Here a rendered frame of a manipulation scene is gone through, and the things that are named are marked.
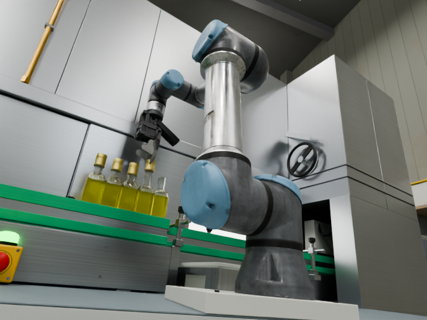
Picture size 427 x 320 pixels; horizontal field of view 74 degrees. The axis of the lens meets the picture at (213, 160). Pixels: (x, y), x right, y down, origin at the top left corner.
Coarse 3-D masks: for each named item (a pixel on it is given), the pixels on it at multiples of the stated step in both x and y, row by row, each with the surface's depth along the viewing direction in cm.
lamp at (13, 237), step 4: (0, 232) 60; (4, 232) 60; (8, 232) 60; (12, 232) 61; (0, 236) 59; (4, 236) 59; (8, 236) 60; (12, 236) 60; (16, 236) 61; (0, 240) 59; (4, 240) 59; (8, 240) 60; (12, 240) 60; (16, 240) 61; (4, 244) 59; (8, 244) 59; (12, 244) 60; (16, 244) 61
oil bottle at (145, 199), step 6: (144, 186) 100; (150, 186) 101; (138, 192) 99; (144, 192) 98; (150, 192) 100; (138, 198) 97; (144, 198) 98; (150, 198) 99; (138, 204) 96; (144, 204) 97; (150, 204) 98; (138, 210) 95; (144, 210) 97; (150, 210) 98
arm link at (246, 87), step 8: (264, 56) 76; (256, 64) 74; (264, 64) 76; (256, 72) 75; (264, 72) 77; (248, 80) 77; (256, 80) 78; (264, 80) 81; (192, 88) 110; (200, 88) 105; (240, 88) 85; (248, 88) 82; (256, 88) 83; (192, 96) 111; (200, 96) 106; (192, 104) 114; (200, 104) 112
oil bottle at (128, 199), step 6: (126, 180) 99; (126, 186) 96; (132, 186) 97; (138, 186) 99; (126, 192) 95; (132, 192) 96; (120, 198) 94; (126, 198) 95; (132, 198) 96; (120, 204) 93; (126, 204) 94; (132, 204) 95; (132, 210) 94
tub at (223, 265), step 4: (184, 264) 86; (188, 264) 84; (192, 264) 82; (196, 264) 80; (200, 264) 78; (204, 264) 77; (208, 264) 75; (212, 264) 74; (216, 264) 73; (220, 264) 73; (224, 264) 73; (228, 264) 73; (232, 264) 74; (224, 268) 74; (228, 268) 74; (232, 268) 75; (236, 268) 75
